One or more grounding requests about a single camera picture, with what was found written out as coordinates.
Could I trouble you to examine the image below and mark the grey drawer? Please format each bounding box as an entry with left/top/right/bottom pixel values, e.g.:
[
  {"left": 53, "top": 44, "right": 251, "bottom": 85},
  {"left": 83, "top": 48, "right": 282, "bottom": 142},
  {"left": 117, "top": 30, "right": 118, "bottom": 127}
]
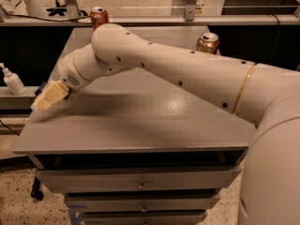
[
  {"left": 37, "top": 165, "right": 241, "bottom": 193},
  {"left": 66, "top": 193, "right": 219, "bottom": 212},
  {"left": 82, "top": 211, "right": 207, "bottom": 225}
]

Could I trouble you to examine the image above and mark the middle grey drawer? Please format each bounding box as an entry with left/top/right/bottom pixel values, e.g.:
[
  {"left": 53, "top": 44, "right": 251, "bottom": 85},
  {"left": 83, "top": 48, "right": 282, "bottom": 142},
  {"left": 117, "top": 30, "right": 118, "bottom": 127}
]
[{"left": 66, "top": 193, "right": 219, "bottom": 212}]

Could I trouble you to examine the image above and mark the bottom grey drawer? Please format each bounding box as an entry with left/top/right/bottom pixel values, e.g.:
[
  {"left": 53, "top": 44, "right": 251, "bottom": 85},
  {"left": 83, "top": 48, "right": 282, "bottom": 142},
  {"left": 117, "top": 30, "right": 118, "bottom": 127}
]
[{"left": 82, "top": 211, "right": 207, "bottom": 225}]

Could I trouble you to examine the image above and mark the top grey drawer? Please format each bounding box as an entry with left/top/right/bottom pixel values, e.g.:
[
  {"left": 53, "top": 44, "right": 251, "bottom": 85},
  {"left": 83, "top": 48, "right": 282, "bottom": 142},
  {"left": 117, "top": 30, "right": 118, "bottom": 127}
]
[{"left": 37, "top": 165, "right": 241, "bottom": 193}]

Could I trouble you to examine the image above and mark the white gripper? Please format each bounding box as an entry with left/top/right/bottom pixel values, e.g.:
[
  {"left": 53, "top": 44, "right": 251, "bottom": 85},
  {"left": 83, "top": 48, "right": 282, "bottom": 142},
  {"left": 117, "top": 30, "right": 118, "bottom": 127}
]
[{"left": 31, "top": 52, "right": 92, "bottom": 112}]

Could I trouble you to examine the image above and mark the black cable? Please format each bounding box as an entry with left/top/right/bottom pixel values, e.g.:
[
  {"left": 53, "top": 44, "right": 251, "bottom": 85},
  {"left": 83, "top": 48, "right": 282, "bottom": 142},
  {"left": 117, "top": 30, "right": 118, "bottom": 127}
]
[{"left": 0, "top": 7, "right": 92, "bottom": 23}]

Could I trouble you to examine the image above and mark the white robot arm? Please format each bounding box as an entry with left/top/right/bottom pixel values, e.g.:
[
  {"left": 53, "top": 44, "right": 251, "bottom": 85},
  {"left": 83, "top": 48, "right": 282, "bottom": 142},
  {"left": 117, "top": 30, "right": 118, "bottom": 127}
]
[{"left": 32, "top": 23, "right": 300, "bottom": 225}]

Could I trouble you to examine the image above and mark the white pump bottle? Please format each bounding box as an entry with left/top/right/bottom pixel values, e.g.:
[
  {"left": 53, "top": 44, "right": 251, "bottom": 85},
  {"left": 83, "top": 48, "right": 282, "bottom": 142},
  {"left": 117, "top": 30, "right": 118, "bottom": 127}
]
[{"left": 0, "top": 63, "right": 26, "bottom": 96}]

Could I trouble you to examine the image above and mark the gold soda can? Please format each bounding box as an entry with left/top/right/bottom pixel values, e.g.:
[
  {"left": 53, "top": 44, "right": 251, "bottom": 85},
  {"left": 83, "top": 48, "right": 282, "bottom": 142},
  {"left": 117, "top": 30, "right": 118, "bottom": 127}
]
[{"left": 196, "top": 32, "right": 219, "bottom": 54}]

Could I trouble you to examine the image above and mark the black caster wheel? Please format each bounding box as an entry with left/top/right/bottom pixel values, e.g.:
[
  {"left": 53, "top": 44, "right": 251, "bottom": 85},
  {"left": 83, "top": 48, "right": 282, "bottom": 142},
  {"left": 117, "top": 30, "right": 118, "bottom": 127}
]
[{"left": 30, "top": 178, "right": 44, "bottom": 201}]

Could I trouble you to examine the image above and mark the grey drawer cabinet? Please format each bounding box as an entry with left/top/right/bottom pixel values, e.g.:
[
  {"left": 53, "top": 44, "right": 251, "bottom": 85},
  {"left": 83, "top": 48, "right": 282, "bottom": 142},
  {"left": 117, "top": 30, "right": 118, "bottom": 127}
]
[{"left": 12, "top": 25, "right": 257, "bottom": 225}]

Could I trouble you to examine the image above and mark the orange soda can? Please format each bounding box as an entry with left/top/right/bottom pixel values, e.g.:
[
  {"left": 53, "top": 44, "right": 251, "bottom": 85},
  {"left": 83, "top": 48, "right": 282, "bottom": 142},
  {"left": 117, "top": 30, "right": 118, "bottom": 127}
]
[{"left": 90, "top": 7, "right": 109, "bottom": 30}]

